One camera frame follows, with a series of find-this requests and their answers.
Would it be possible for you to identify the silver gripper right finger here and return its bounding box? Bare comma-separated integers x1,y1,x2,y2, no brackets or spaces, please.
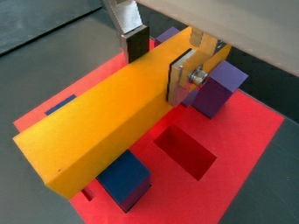
166,28,219,107

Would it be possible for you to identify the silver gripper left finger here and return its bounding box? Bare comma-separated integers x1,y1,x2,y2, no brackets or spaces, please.
102,0,150,63

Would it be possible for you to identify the long yellow block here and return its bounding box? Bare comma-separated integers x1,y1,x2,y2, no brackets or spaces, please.
14,28,192,199

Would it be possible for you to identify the red board with slots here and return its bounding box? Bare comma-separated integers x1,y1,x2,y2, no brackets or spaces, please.
14,57,285,224

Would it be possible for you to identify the purple block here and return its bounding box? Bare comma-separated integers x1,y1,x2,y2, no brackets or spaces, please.
154,26,250,120

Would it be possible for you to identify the right dark blue block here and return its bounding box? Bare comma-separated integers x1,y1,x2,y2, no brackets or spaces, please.
44,94,78,116

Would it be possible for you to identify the dark blue block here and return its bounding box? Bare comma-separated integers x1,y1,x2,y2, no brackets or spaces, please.
98,150,151,213
44,94,78,116

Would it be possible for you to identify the left dark blue block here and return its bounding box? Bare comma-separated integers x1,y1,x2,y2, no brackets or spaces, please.
98,150,151,213

